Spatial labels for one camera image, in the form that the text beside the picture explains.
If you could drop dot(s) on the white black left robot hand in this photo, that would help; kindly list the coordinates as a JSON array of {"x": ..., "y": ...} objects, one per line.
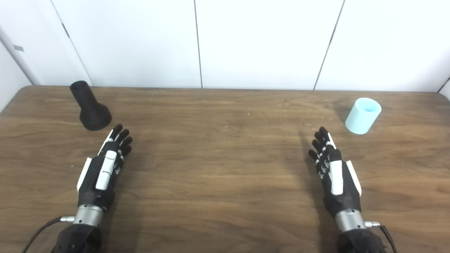
[{"x": 100, "y": 175}]

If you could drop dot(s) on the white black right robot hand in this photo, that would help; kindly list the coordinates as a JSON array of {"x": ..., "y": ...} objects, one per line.
[{"x": 339, "y": 182}]

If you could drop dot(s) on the black funnel-shaped nozzle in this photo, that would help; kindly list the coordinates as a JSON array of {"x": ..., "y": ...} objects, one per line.
[{"x": 92, "y": 112}]

